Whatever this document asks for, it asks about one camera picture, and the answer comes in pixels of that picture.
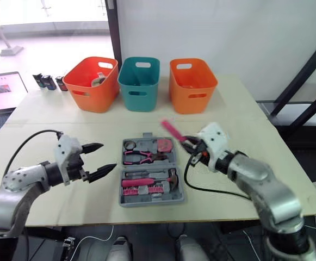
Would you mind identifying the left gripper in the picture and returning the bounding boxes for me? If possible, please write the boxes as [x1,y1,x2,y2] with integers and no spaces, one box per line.
[65,142,118,184]

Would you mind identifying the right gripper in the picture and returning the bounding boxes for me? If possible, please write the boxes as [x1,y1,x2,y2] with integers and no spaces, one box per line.
[181,135,210,167]

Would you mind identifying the pink handled screwdriver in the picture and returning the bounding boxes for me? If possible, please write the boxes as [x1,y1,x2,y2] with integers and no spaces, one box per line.
[160,118,188,144]

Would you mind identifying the pink tape measure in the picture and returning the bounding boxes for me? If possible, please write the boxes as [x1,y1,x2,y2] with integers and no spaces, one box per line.
[156,139,174,153]

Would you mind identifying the grey tool case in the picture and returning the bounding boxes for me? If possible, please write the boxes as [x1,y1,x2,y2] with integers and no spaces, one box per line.
[118,132,187,208]

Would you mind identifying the orange plastic basket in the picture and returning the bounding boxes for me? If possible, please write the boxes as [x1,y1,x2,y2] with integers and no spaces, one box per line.
[169,58,219,115]

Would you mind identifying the pink bit holder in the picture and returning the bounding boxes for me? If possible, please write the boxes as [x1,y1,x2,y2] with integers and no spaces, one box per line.
[122,187,148,197]

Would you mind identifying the red bit set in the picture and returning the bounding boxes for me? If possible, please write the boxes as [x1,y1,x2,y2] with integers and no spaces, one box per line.
[148,184,164,195]

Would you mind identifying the red-orange plastic basket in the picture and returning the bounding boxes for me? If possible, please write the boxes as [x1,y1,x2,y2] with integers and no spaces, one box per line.
[63,56,120,114]

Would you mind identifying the teal plastic basket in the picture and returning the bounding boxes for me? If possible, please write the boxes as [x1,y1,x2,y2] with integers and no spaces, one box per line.
[117,56,161,113]

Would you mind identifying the grey item in basket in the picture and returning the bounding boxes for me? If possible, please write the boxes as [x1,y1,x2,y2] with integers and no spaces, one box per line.
[90,72,107,88]

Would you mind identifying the robot body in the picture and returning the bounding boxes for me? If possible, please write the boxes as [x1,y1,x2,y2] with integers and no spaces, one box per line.
[106,234,210,261]

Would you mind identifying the laptop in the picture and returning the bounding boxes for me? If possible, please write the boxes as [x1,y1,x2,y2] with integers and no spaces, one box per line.
[0,71,29,113]

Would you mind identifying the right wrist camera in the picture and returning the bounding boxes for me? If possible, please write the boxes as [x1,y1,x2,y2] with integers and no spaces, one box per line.
[196,122,231,173]

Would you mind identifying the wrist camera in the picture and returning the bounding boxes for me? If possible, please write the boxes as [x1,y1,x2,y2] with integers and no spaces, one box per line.
[53,134,84,186]
[196,122,231,173]

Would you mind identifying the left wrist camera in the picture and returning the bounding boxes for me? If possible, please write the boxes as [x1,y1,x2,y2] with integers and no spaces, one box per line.
[53,134,84,186]

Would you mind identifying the black cable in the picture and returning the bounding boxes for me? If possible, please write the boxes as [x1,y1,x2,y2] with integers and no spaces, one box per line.
[4,129,64,175]
[184,152,253,200]

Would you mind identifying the pink handled pliers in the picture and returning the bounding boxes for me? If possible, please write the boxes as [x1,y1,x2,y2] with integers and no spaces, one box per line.
[123,150,168,166]

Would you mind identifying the pink handled hammer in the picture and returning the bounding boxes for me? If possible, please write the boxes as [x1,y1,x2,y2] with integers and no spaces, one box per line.
[121,168,178,195]

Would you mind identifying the white cable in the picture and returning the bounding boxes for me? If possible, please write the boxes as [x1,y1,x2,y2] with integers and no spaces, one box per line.
[74,225,115,261]
[241,229,259,261]

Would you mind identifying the black metal frame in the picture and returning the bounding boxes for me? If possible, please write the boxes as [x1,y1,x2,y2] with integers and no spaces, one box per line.
[257,29,316,127]

